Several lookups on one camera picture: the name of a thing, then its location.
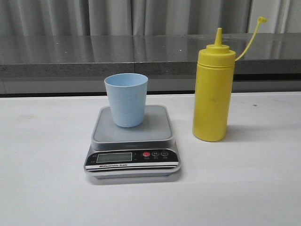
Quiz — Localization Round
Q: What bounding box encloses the light blue plastic cup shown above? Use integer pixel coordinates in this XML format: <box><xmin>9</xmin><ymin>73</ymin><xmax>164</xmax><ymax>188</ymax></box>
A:
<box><xmin>104</xmin><ymin>73</ymin><xmax>148</xmax><ymax>128</ymax></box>

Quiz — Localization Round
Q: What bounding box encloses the yellow squeeze bottle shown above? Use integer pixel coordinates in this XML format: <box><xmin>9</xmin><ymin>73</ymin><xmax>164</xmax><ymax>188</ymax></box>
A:
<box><xmin>192</xmin><ymin>16</ymin><xmax>267</xmax><ymax>142</ymax></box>

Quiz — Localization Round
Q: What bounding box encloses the silver digital kitchen scale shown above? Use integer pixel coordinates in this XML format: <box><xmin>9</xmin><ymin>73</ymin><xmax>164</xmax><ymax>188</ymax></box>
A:
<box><xmin>84</xmin><ymin>105</ymin><xmax>181</xmax><ymax>179</ymax></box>

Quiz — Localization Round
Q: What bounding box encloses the grey stone counter ledge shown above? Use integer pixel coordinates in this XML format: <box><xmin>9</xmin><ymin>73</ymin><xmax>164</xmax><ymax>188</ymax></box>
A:
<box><xmin>0</xmin><ymin>33</ymin><xmax>301</xmax><ymax>80</ymax></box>

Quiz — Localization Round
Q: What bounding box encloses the grey pleated curtain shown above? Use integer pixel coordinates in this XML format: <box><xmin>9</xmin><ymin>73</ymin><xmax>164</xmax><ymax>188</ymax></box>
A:
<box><xmin>0</xmin><ymin>0</ymin><xmax>301</xmax><ymax>36</ymax></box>

